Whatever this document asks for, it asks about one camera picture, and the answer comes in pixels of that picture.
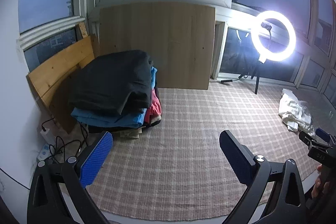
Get wooden bench frame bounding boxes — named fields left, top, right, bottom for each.
left=26, top=35, right=95, bottom=134

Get phone holder on gooseneck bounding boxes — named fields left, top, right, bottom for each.
left=261, top=21, right=273, bottom=55

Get white power strip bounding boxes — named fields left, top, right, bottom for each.
left=37, top=128, right=57, bottom=162

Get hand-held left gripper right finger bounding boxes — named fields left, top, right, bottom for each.
left=219, top=130, right=307, bottom=224

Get person's right hand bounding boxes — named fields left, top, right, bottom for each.
left=312, top=164, right=323, bottom=199

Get white pants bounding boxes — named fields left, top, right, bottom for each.
left=278, top=88, right=315, bottom=135

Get tangled black cables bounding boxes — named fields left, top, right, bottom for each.
left=39, top=119, right=91, bottom=162

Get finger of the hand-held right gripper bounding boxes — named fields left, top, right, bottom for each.
left=316, top=128, right=336, bottom=147
left=299, top=131, right=319, bottom=147

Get black ring light cable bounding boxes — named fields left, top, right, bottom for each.
left=215, top=72, right=253, bottom=84

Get small wooden strip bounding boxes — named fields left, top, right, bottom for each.
left=76, top=23, right=89, bottom=40

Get blue folded garment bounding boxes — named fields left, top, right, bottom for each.
left=71, top=67, right=158, bottom=128

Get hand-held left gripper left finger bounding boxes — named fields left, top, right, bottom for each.
left=27, top=131, right=113, bottom=224

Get light wooden board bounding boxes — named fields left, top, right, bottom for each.
left=99, top=2, right=216, bottom=90

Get black folded garment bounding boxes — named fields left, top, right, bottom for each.
left=68, top=50, right=154, bottom=117

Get plaid woven mat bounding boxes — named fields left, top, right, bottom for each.
left=52, top=82, right=336, bottom=214

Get red folded garment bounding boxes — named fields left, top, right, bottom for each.
left=145, top=88, right=162, bottom=124

